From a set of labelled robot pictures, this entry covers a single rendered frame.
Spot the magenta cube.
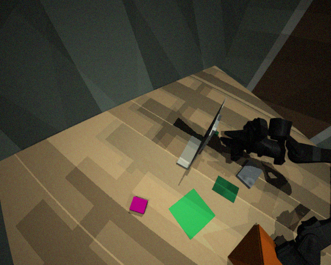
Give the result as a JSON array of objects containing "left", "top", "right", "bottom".
[{"left": 129, "top": 197, "right": 148, "bottom": 214}]

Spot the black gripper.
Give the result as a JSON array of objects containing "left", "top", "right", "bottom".
[{"left": 220, "top": 118, "right": 272, "bottom": 161}]

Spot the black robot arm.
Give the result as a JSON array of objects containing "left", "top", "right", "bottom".
[{"left": 267, "top": 118, "right": 331, "bottom": 265}]

